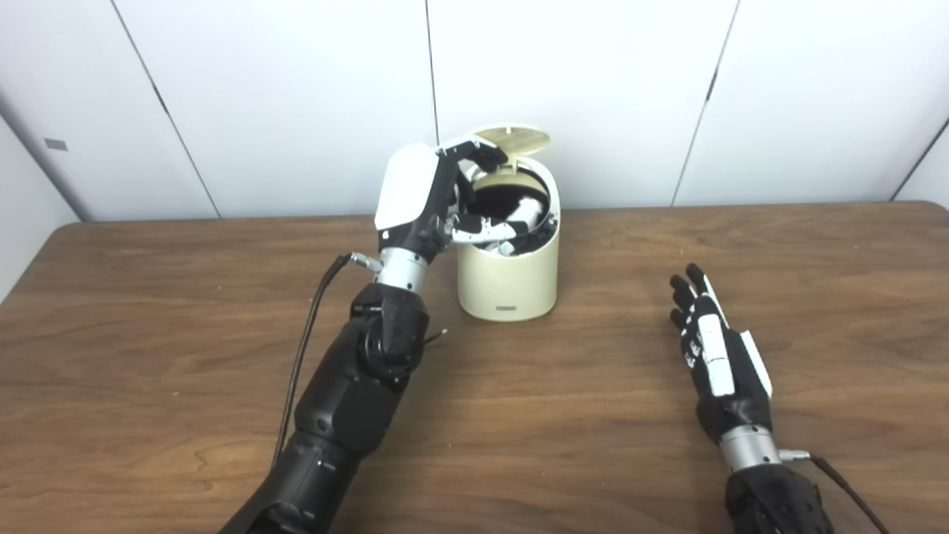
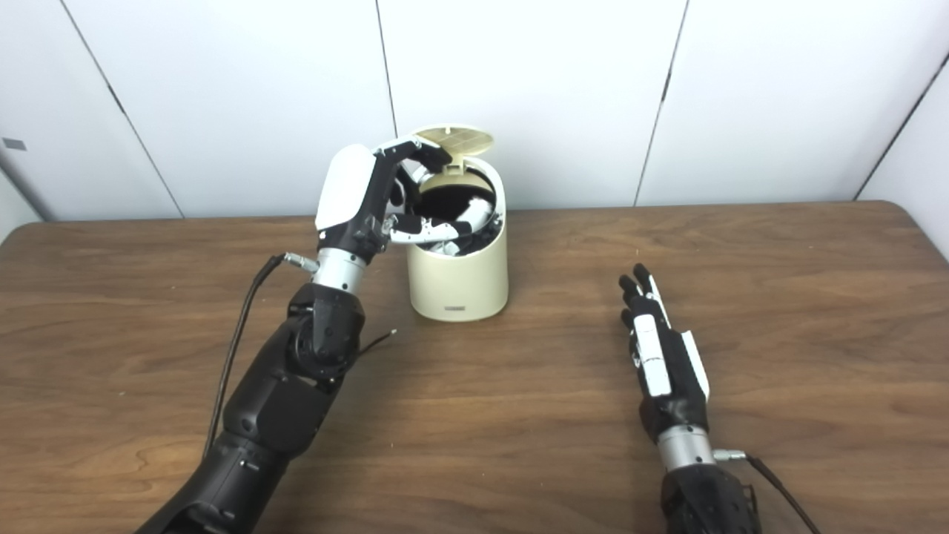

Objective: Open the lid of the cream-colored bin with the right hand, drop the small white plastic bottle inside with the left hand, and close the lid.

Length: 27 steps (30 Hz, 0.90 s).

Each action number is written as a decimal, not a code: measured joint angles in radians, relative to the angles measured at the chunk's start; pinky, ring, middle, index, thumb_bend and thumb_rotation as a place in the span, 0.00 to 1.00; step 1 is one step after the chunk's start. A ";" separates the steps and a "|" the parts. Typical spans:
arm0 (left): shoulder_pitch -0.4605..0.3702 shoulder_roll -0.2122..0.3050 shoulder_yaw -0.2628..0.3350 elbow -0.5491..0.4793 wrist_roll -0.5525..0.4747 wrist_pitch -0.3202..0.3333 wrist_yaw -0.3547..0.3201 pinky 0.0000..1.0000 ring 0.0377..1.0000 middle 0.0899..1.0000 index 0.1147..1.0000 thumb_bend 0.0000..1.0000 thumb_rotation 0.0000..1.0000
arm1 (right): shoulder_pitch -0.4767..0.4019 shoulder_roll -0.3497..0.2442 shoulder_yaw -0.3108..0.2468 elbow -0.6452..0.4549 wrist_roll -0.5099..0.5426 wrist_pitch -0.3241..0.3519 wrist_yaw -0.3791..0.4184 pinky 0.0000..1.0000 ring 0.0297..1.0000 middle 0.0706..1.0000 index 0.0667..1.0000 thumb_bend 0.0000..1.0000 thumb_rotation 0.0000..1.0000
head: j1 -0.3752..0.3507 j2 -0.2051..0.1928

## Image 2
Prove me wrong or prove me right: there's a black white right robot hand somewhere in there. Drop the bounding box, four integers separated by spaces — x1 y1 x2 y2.
618 263 711 444

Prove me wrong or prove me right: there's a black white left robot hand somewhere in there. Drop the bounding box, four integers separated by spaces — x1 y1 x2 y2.
315 137 494 271

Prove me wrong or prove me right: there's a round cream bin lid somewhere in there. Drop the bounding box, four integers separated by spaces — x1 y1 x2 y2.
411 125 495 173

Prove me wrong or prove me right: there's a cream-colored bin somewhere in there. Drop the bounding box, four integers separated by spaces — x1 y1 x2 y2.
406 156 510 323

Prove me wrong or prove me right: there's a thin black loose wire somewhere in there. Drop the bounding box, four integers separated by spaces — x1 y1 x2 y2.
356 329 397 357

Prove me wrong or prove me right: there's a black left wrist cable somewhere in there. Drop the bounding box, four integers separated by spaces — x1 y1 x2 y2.
202 252 320 461

